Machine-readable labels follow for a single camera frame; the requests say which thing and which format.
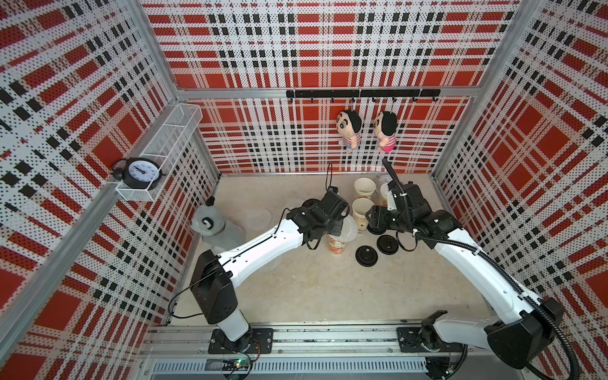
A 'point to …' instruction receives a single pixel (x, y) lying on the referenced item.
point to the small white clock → (385, 178)
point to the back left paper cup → (364, 186)
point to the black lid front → (366, 256)
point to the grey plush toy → (209, 222)
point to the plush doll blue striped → (348, 126)
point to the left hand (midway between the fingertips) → (336, 220)
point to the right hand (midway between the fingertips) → (379, 215)
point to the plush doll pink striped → (385, 126)
